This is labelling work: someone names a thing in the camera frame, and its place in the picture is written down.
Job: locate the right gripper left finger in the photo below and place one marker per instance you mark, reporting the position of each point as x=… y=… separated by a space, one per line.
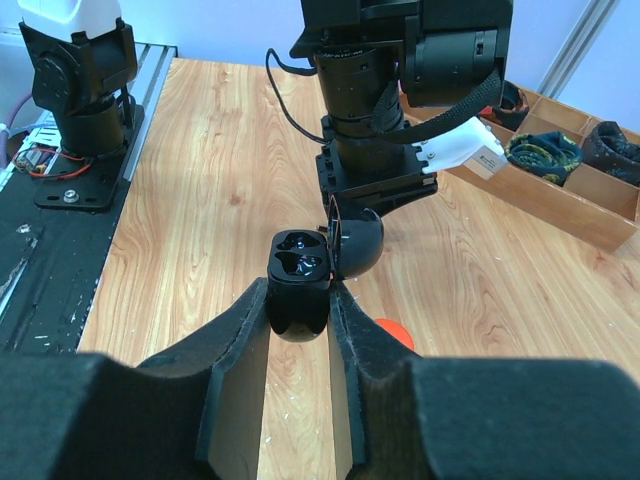
x=191 y=411

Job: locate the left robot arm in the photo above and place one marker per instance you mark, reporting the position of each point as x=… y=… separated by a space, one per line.
x=392 y=73

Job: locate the orange charging case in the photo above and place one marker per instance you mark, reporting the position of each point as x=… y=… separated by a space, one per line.
x=398 y=331

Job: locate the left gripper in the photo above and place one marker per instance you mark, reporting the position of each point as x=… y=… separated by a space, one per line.
x=383 y=191

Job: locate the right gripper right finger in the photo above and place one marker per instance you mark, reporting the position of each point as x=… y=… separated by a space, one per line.
x=398 y=415

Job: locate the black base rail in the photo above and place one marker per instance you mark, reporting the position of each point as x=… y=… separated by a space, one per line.
x=51 y=264

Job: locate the wooden compartment tray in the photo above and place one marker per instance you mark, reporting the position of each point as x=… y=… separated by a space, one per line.
x=592 y=206

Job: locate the black red rolled item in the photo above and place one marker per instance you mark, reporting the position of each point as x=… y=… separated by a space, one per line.
x=512 y=111

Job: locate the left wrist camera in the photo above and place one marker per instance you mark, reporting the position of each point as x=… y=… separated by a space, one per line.
x=471 y=145

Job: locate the black rolled item top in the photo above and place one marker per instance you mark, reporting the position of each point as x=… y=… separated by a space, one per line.
x=608 y=150

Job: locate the black charging case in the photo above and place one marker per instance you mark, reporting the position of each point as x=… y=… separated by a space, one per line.
x=304 y=263

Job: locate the black yellow rolled item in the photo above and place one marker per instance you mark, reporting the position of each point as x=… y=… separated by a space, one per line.
x=551 y=156

